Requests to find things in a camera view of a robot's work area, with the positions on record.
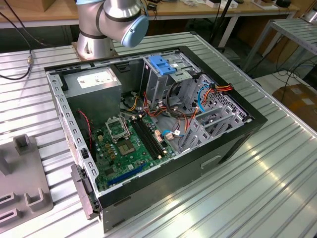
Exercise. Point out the grey plastic holder block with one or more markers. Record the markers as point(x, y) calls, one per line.
point(83, 191)

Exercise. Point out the blue expansion slot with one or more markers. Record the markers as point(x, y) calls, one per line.
point(126, 174)

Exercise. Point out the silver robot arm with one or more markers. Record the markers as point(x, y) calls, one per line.
point(116, 12)

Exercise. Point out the grey power supply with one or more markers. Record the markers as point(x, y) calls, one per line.
point(94, 99)

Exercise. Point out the black round device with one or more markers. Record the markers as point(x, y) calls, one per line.
point(283, 3)

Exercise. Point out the grey metal disk bay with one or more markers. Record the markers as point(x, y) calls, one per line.
point(223, 116)

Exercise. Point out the black stand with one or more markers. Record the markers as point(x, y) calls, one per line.
point(220, 29)

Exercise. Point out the grey parts rack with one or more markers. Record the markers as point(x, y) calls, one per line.
point(24, 173)

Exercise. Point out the black case fan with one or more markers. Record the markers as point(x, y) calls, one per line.
point(85, 141)

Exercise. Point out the metal slat side table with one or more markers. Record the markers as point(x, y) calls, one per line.
point(297, 32)

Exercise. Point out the large brown cardboard box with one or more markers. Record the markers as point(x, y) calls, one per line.
point(299, 99)

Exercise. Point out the black PC case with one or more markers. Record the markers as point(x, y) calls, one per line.
point(173, 178)

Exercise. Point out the thin metal locking lever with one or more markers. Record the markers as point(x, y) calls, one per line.
point(126, 129)

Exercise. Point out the grey metal drive cage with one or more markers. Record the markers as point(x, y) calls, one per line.
point(158, 86)

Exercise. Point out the black RAM slot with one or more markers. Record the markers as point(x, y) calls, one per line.
point(152, 138)
point(146, 141)

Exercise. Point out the brown square base plate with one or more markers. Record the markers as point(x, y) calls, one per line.
point(112, 53)

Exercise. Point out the blue plastic bay bracket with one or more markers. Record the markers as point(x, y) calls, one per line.
point(161, 65)

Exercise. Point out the small white box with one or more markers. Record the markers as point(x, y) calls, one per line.
point(215, 3)

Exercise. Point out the silver metal cylinder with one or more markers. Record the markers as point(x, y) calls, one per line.
point(310, 16)

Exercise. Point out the green motherboard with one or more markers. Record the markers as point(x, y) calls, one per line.
point(135, 160)

